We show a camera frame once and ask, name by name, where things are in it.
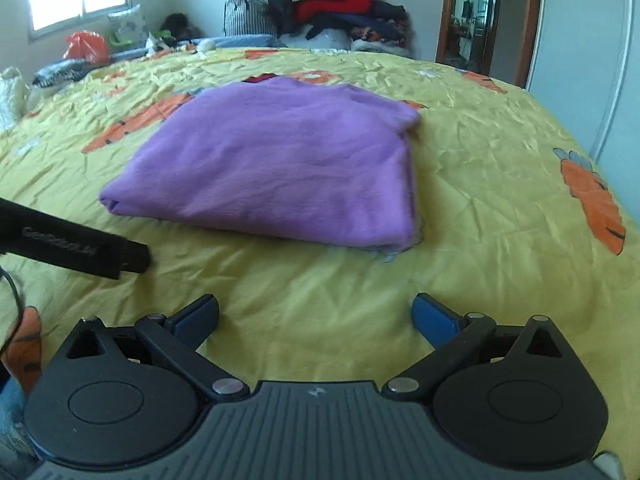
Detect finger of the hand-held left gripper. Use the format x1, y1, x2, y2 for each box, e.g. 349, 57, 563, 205
118, 240, 152, 274

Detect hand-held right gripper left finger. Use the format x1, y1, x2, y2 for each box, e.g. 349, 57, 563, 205
65, 294, 251, 403

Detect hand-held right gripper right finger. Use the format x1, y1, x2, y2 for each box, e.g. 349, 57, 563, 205
382, 292, 569, 403

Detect purple sweater with red collar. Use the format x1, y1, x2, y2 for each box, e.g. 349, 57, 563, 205
98, 74, 422, 252

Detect folded patterned clothes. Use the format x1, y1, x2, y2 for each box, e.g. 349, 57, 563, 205
350, 20, 412, 54

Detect yellow carrot-print blanket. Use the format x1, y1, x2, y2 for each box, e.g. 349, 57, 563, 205
0, 47, 629, 461

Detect white quilted bag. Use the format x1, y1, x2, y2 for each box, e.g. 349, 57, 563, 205
0, 66, 32, 132

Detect black and white striped cloth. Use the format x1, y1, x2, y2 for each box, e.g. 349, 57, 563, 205
32, 57, 94, 89

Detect orange plastic bag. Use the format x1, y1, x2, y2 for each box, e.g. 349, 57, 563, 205
64, 31, 112, 67

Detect floral pillow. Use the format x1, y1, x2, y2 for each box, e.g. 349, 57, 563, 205
107, 5, 152, 47

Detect dark backpack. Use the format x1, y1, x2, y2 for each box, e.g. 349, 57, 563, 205
160, 12, 202, 42

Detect white plastic bag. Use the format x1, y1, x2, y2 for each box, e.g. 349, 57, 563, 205
307, 27, 354, 52

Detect white wardrobe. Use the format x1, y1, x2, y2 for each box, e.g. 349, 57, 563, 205
525, 0, 640, 183

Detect dark navy garments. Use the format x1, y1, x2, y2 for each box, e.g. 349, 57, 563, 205
305, 0, 409, 42

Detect red garment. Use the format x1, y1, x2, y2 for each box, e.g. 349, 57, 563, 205
292, 0, 377, 24

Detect black cable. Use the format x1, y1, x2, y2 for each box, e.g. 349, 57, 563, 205
0, 265, 27, 357

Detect brown wooden door frame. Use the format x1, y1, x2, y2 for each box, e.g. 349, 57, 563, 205
435, 0, 544, 92

